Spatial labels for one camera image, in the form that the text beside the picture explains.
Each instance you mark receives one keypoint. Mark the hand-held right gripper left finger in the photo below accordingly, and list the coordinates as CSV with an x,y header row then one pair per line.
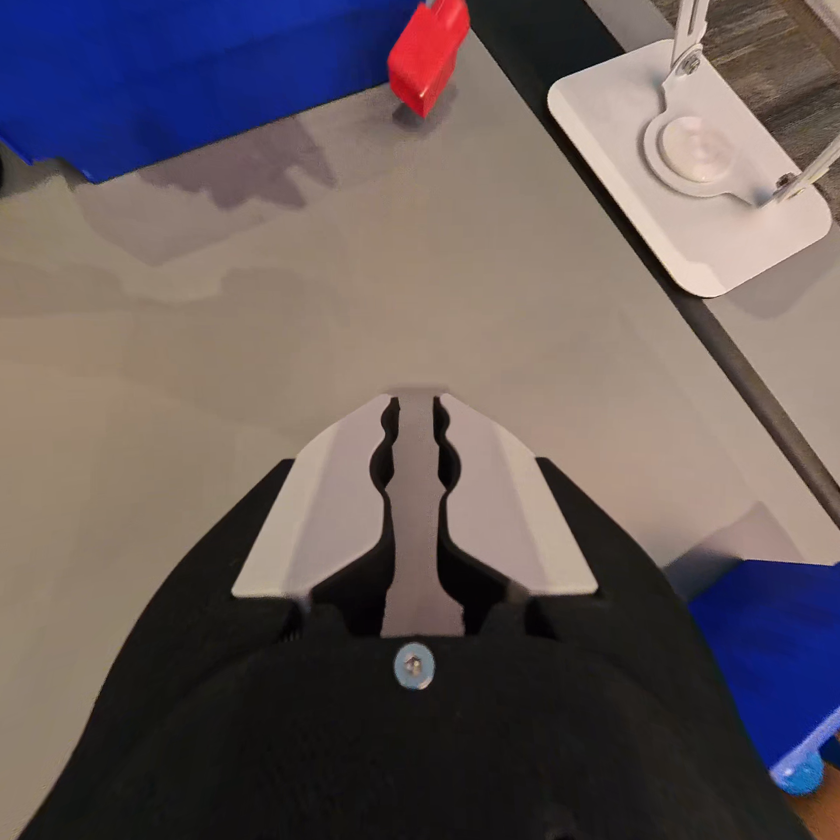
x,y
315,518

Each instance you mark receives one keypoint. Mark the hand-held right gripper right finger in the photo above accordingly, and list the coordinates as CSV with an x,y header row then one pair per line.
x,y
512,525

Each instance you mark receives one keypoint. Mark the blue plastic bin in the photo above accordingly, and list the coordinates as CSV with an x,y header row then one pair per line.
x,y
774,656
197,65

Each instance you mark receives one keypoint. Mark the red building block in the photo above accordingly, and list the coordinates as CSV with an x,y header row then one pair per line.
x,y
426,59

